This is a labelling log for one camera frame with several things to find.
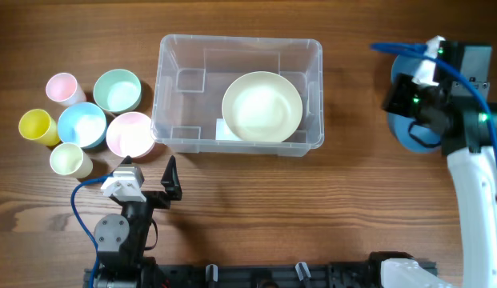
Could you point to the cream plastic cup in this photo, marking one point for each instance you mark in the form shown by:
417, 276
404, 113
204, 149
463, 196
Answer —
68, 159

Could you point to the mint green plastic bowl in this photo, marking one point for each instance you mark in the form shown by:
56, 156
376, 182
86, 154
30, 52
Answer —
118, 91

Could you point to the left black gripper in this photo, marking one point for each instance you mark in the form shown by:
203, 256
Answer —
170, 179

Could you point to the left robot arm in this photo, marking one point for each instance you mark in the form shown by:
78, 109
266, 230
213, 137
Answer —
121, 238

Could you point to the white label in bin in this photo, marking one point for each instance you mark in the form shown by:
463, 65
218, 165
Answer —
223, 132

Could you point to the yellow plastic cup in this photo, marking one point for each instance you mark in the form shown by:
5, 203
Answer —
38, 126

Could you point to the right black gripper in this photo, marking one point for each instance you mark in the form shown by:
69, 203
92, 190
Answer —
392, 100

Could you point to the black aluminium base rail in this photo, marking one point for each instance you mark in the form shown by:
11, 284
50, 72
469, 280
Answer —
332, 275

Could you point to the pink plastic bowl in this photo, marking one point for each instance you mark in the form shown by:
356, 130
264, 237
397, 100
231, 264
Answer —
129, 135

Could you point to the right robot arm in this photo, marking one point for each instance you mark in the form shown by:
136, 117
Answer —
468, 140

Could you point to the cream plastic plate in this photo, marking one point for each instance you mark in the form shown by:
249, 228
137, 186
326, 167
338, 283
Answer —
262, 106

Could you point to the dark blue plastic plate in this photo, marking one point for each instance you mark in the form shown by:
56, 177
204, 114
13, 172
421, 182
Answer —
420, 140

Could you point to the pink plastic cup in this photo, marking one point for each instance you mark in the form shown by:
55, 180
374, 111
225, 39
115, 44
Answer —
64, 89

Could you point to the clear plastic storage bin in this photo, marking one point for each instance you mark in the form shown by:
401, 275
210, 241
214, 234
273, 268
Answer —
194, 72

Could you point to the light blue plastic bowl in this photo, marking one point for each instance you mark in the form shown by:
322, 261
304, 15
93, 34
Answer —
83, 124

